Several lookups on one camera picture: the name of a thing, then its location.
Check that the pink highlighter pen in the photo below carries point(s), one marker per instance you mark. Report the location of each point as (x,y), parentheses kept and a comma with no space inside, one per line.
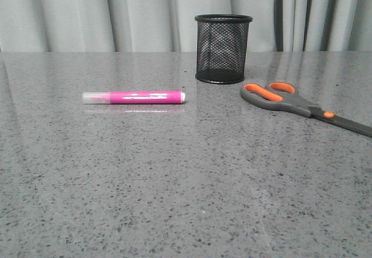
(134,97)

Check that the grey orange scissors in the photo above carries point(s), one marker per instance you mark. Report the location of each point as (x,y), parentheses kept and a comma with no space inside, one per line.
(280,96)

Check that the black mesh pen holder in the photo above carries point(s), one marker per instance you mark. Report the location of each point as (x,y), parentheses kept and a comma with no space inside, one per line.
(221,48)

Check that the grey curtain backdrop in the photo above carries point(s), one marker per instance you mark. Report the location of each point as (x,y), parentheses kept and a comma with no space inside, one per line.
(169,25)

